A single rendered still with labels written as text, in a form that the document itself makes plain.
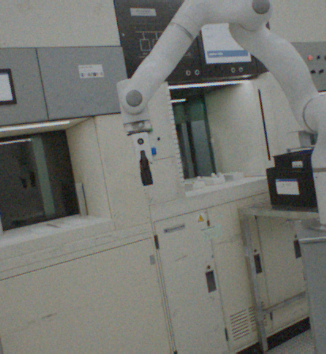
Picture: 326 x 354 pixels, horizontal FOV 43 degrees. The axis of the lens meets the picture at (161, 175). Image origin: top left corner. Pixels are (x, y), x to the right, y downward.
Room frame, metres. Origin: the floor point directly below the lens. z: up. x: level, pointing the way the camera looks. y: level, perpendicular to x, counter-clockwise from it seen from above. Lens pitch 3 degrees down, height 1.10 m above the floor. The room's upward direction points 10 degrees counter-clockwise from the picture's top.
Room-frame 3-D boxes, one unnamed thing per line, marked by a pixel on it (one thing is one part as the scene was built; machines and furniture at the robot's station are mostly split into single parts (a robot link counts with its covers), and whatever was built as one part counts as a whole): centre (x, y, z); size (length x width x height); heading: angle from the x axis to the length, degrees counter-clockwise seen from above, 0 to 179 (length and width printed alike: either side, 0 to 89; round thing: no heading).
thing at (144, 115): (1.27, 0.05, 1.26); 0.09 x 0.08 x 0.13; 4
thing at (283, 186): (1.84, -0.66, 0.85); 0.28 x 0.28 x 0.17; 24
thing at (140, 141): (1.28, 0.05, 1.12); 0.10 x 0.07 x 0.11; 4
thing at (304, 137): (1.84, -0.66, 0.93); 0.24 x 0.20 x 0.32; 24
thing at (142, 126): (1.27, 0.05, 1.18); 0.09 x 0.08 x 0.03; 4
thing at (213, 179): (2.32, -0.31, 0.89); 0.22 x 0.21 x 0.04; 29
